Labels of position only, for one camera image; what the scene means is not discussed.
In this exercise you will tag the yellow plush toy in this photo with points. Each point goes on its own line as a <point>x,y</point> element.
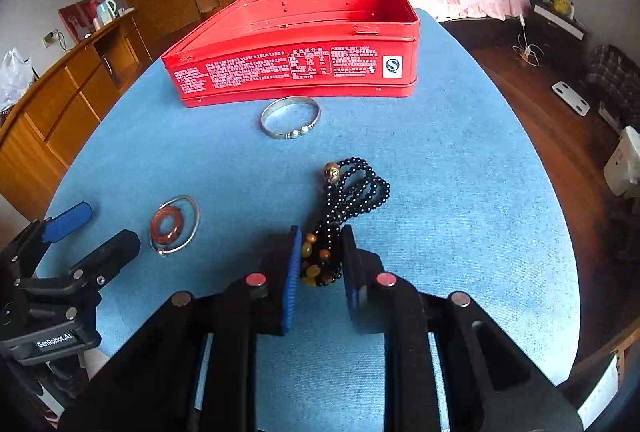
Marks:
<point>561,1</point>

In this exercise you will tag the white bin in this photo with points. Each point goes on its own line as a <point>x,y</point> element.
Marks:
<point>622,164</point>

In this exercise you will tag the white plastic bag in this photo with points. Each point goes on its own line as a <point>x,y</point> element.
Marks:
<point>15,76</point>

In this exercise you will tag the blue table cloth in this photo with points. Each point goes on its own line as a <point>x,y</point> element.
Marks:
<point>450,187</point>

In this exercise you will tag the wooden dresser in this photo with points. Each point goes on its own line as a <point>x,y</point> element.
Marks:
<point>60,111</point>

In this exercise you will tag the white bathroom scale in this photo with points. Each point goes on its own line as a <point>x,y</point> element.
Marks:
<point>571,97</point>

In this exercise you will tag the wall socket with charger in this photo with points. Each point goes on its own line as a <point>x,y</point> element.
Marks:
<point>50,39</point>

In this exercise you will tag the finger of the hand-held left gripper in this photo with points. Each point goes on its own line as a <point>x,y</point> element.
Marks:
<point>67,219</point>
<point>110,252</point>

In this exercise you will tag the light blue kettle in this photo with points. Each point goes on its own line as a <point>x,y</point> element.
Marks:
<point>106,11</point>

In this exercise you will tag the dark nightstand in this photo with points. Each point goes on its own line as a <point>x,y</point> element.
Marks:
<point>557,29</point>

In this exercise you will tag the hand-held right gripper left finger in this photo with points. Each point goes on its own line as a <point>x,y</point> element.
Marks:
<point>289,292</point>

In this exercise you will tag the red picture board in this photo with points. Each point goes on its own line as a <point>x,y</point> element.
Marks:
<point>75,19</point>

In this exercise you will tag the silver bangle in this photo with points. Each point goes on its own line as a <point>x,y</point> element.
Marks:
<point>296,133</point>

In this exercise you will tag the red tin box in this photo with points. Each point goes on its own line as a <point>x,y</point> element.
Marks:
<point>300,31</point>

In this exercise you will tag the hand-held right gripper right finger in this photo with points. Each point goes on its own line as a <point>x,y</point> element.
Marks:
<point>354,297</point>

